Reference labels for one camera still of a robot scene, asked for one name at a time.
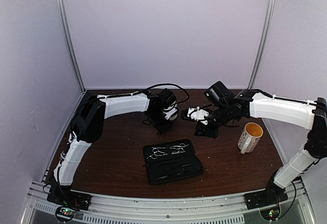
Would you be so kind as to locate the aluminium frame post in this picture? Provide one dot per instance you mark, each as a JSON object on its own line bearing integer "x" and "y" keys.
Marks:
{"x": 270, "y": 8}
{"x": 69, "y": 44}

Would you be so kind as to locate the silver thinning scissors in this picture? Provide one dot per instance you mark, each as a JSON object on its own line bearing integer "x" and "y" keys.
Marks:
{"x": 178, "y": 149}

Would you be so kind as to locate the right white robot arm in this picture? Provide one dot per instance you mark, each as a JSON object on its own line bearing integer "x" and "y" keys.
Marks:
{"x": 298, "y": 126}

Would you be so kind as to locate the left aluminium frame post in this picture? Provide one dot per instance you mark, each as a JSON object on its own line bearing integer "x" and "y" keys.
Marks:
{"x": 69, "y": 44}

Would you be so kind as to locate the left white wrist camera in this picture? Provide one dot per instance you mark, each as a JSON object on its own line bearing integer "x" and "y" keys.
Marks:
{"x": 171, "y": 112}

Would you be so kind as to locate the right aluminium frame post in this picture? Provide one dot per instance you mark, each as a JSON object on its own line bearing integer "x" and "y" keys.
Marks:
{"x": 270, "y": 8}

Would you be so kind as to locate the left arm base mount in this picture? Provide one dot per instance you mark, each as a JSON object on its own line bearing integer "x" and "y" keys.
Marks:
{"x": 62, "y": 195}

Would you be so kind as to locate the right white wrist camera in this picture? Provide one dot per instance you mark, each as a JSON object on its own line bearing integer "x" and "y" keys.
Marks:
{"x": 197, "y": 114}

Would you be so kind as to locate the front aluminium rail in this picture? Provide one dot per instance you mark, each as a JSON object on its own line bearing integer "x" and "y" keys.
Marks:
{"x": 229, "y": 208}

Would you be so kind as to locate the black comb in case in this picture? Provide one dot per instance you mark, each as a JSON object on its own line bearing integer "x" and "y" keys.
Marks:
{"x": 170, "y": 167}

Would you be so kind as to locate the black hair clip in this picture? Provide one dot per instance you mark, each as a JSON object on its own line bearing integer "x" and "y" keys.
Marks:
{"x": 172, "y": 175}

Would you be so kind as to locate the white mug yellow inside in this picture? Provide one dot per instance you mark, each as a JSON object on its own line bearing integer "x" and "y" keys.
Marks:
{"x": 250, "y": 137}

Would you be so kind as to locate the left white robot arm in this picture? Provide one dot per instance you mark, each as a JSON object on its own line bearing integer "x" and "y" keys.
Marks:
{"x": 87, "y": 125}

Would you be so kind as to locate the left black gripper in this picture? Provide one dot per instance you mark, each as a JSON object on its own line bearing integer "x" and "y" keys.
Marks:
{"x": 161, "y": 129}

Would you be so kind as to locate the silver straight hair scissors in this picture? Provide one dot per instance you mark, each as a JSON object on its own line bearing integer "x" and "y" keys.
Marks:
{"x": 157, "y": 152}

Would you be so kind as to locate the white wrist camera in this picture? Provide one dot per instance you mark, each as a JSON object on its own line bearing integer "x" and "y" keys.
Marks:
{"x": 171, "y": 112}
{"x": 197, "y": 114}

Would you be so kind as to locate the black zippered tool case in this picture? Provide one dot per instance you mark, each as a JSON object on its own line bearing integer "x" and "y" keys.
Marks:
{"x": 188, "y": 156}

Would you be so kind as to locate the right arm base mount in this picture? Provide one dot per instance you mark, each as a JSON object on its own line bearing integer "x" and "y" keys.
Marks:
{"x": 271, "y": 195}

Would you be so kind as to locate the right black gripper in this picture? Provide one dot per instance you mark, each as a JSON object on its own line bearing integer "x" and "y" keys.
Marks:
{"x": 206, "y": 131}

